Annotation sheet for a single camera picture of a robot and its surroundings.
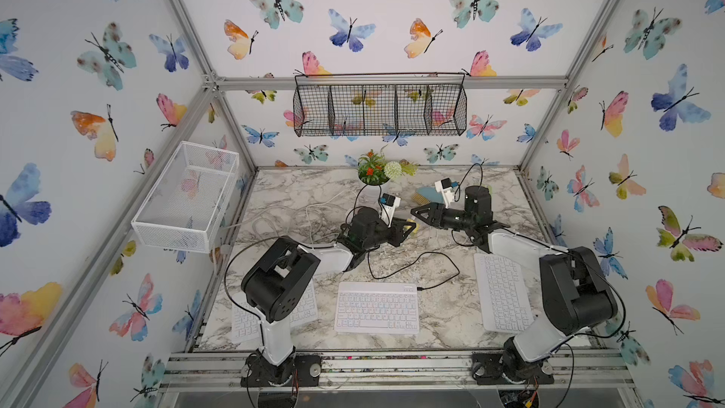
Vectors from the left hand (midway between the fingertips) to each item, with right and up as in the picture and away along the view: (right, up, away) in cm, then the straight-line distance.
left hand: (416, 222), depth 87 cm
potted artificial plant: (-13, +17, +12) cm, 24 cm away
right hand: (0, +4, -2) cm, 4 cm away
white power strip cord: (-46, 0, +18) cm, 50 cm away
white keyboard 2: (+27, -23, -1) cm, 35 cm away
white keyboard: (-12, -25, -2) cm, 28 cm away
